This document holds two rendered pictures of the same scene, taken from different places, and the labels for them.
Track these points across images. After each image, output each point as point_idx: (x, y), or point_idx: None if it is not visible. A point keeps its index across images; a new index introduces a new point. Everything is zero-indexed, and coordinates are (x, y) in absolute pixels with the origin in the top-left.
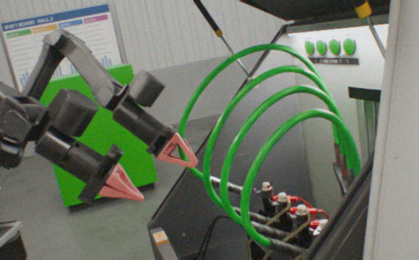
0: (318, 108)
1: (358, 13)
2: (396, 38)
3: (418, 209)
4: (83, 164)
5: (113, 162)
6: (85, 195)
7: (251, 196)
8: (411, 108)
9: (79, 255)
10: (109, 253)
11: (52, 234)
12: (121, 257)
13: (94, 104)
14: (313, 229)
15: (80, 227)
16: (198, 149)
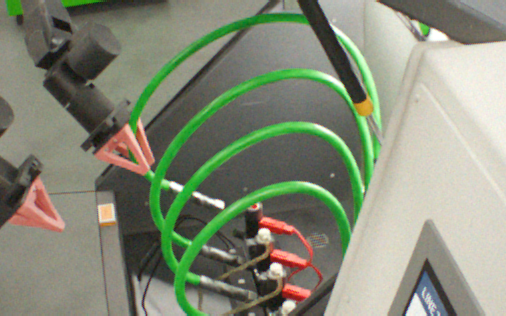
0: (383, 67)
1: (355, 108)
2: (386, 165)
3: None
4: None
5: (30, 179)
6: None
7: (261, 164)
8: (370, 264)
9: (21, 112)
10: (67, 119)
11: None
12: (84, 130)
13: (9, 111)
14: (285, 296)
15: (29, 59)
16: (184, 86)
